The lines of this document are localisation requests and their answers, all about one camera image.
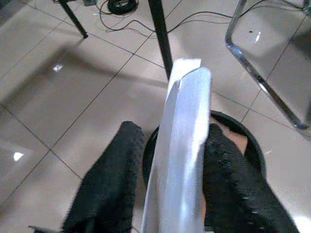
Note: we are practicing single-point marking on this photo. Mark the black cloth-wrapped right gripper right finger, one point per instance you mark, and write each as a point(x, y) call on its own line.
point(233, 189)

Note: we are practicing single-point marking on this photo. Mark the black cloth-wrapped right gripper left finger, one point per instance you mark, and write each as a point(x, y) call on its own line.
point(109, 184)

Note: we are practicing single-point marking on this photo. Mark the round black rubbish bin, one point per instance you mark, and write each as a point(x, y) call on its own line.
point(253, 148)

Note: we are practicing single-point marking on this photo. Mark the thick black table leg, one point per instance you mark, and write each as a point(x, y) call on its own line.
point(160, 36)

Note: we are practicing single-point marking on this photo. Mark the thin black table leg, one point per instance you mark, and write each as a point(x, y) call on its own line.
point(75, 21)

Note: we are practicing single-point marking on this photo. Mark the grey device with lights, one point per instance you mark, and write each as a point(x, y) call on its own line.
point(90, 2)

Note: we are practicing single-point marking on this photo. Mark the chair with chrome frame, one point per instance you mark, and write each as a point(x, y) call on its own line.
point(245, 60)

